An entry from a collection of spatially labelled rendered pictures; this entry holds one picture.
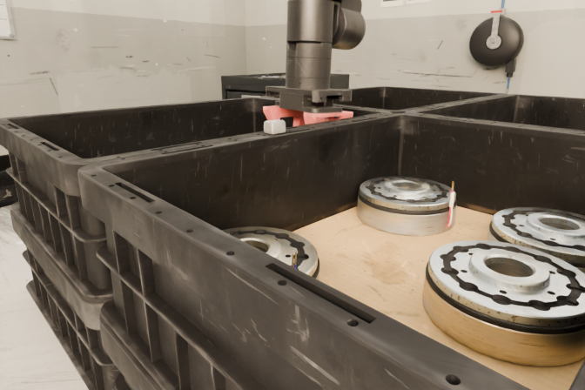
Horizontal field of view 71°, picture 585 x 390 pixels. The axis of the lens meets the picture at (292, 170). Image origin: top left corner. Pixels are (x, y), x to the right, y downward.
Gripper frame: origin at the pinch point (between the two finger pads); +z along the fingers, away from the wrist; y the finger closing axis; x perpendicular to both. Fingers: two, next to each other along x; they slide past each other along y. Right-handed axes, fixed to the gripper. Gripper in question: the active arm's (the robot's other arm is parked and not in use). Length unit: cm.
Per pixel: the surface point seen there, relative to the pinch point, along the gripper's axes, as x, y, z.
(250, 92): -83, 141, 1
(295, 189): 10.1, -10.4, 0.2
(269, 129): 12.7, -9.4, -5.9
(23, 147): 31.2, 2.9, -3.8
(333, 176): 4.3, -9.9, -0.2
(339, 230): 6.6, -13.5, 4.4
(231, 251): 28.0, -28.3, -4.6
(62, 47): -32, 320, -22
